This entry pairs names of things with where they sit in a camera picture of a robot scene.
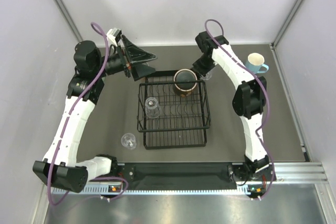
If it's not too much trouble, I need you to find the light blue ceramic mug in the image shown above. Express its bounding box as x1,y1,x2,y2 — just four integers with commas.
245,52,269,74

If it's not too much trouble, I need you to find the red and black skull mug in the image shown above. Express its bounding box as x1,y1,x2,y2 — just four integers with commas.
173,69,197,97

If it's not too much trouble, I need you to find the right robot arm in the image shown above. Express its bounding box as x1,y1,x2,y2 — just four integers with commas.
192,31,269,180

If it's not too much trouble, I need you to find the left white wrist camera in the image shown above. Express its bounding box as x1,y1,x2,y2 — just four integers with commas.
106,28,122,47

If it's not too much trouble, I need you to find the clear faceted glass tumbler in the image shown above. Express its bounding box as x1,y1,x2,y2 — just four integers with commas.
200,70,213,81

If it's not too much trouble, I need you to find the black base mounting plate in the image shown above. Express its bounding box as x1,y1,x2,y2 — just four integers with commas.
115,162,247,190

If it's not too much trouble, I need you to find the black wire dish rack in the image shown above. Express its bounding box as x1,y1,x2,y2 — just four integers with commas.
137,70,211,150

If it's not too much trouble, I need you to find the slotted aluminium cable duct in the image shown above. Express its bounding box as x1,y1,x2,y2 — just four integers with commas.
52,183,266,196

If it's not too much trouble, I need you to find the small clear glass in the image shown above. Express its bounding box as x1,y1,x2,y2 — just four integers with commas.
121,133,137,150
145,97,161,119

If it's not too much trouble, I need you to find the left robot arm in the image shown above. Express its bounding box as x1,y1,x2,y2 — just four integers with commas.
33,35,157,193

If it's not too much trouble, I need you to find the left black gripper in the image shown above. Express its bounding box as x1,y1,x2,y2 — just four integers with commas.
93,34,156,80

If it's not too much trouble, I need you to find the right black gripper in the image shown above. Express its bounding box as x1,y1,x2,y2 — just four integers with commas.
191,55,215,80

